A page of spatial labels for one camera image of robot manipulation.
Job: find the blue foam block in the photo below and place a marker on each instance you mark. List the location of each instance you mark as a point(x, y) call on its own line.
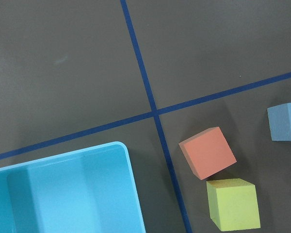
point(280, 122)

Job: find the orange foam block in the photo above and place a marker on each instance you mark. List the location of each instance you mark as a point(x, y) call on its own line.
point(207, 152)

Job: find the light blue plastic bin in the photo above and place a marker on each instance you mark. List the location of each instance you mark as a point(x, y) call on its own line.
point(91, 190)

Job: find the yellow foam block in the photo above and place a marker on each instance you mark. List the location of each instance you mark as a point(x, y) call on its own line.
point(233, 204)

